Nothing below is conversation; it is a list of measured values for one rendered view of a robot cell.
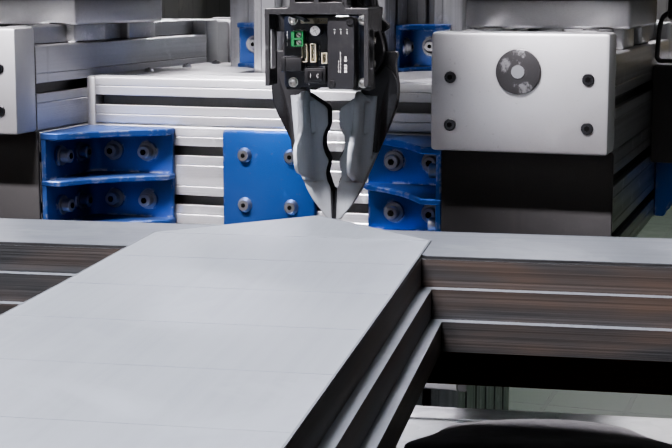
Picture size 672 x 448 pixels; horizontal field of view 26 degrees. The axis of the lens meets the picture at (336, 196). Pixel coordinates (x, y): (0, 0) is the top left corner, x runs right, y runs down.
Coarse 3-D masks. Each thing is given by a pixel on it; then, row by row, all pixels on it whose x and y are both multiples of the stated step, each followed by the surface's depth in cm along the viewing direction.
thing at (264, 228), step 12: (192, 228) 95; (204, 228) 95; (216, 228) 95; (228, 228) 95; (240, 228) 95; (252, 228) 95; (264, 228) 95; (276, 228) 95; (288, 228) 95; (300, 228) 95; (312, 228) 95; (324, 228) 95; (336, 228) 95; (348, 228) 95; (360, 228) 95; (372, 228) 95
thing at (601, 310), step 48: (0, 288) 91; (48, 288) 90; (432, 288) 86; (480, 288) 86; (528, 288) 85; (576, 288) 85; (624, 288) 84; (384, 336) 72; (432, 336) 81; (480, 336) 85; (528, 336) 84; (576, 336) 84; (624, 336) 83; (336, 384) 60; (384, 384) 68; (336, 432) 58; (384, 432) 64
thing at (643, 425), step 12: (456, 408) 121; (468, 408) 121; (420, 420) 118; (432, 420) 118; (444, 420) 118; (456, 420) 118; (576, 420) 118; (588, 420) 118; (600, 420) 118; (612, 420) 118; (624, 420) 118; (636, 420) 118; (648, 420) 118; (660, 420) 118; (408, 432) 114; (420, 432) 114; (432, 432) 114; (648, 432) 114; (660, 432) 114
